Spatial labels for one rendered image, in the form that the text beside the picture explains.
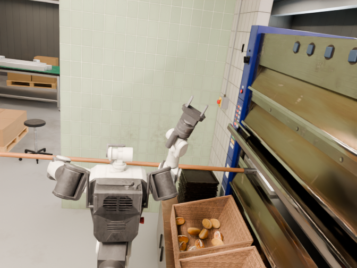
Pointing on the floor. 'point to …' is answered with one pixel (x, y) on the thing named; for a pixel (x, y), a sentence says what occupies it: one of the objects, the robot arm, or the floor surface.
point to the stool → (35, 135)
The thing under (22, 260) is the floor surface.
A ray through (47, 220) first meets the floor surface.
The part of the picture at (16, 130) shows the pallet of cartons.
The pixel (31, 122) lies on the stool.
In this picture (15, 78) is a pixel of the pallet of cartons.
